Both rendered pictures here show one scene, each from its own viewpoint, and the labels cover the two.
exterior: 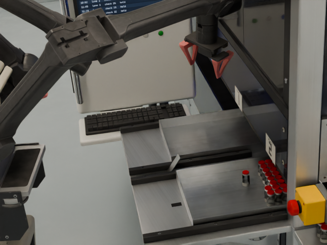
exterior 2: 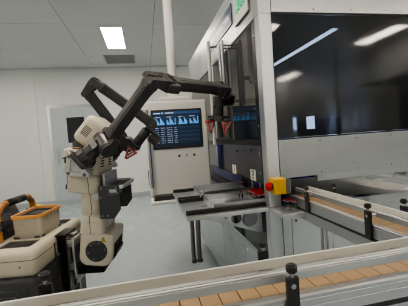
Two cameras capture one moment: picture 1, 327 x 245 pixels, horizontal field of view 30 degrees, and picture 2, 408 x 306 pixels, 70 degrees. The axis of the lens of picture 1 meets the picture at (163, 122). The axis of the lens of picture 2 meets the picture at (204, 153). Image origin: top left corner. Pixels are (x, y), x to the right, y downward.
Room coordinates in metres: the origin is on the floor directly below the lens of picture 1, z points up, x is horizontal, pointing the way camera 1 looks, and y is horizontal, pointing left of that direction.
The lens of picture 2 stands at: (-0.08, 0.08, 1.24)
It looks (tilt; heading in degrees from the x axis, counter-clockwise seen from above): 3 degrees down; 356
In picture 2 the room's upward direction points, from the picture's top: 4 degrees counter-clockwise
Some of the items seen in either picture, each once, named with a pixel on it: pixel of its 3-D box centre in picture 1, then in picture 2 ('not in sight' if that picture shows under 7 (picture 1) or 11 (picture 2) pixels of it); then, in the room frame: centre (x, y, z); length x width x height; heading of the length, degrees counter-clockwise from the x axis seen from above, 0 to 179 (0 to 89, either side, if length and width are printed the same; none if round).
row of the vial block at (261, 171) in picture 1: (269, 182); (254, 195); (1.49, -0.30, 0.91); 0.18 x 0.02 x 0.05; 7
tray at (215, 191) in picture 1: (240, 189); (238, 198); (1.48, -0.21, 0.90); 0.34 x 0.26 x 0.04; 97
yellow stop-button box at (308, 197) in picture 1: (312, 204); (278, 185); (1.24, -0.36, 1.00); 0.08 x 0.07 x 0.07; 97
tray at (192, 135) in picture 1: (213, 134); (222, 189); (1.81, -0.17, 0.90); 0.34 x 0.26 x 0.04; 97
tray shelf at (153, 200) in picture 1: (205, 170); (218, 199); (1.64, -0.12, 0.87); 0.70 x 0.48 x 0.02; 7
